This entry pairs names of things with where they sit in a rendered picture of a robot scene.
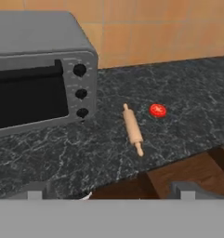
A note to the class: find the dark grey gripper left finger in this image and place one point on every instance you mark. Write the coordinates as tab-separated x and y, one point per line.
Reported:
37	187

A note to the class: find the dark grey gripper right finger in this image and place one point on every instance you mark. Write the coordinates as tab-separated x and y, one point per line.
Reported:
184	187

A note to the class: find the brown wooden drawer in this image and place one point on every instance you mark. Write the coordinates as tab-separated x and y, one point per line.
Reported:
191	173

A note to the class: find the wooden rolling pin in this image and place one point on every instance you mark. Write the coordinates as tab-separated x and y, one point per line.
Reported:
132	127

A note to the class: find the red tomato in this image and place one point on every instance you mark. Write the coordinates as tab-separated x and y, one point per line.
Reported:
157	110

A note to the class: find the black toaster oven knob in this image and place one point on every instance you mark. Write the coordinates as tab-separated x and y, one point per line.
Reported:
81	93
82	112
80	70

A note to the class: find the black glass toaster oven door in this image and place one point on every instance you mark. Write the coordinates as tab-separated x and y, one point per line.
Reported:
26	96

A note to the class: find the grey toaster oven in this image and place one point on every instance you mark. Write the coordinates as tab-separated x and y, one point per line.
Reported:
39	37

